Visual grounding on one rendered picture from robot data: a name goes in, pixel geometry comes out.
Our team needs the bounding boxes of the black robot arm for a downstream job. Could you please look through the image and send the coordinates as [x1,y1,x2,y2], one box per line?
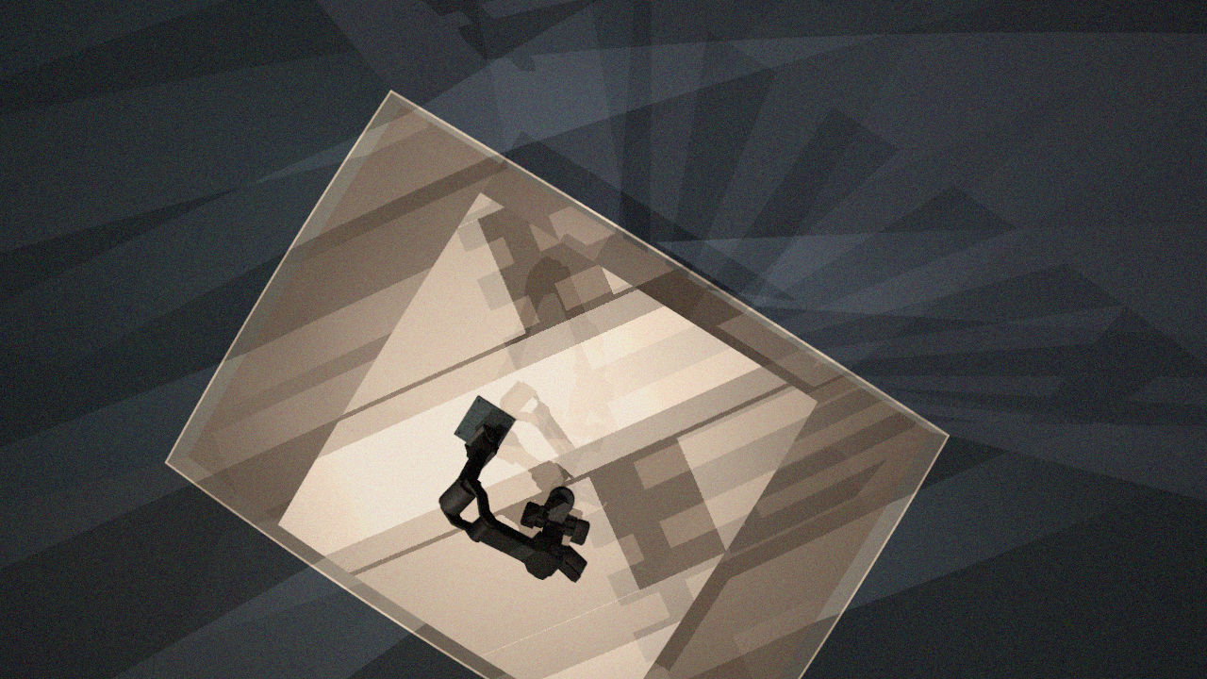
[438,422,587,583]

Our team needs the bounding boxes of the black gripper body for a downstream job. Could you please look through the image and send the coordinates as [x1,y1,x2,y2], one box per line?
[520,502,590,545]

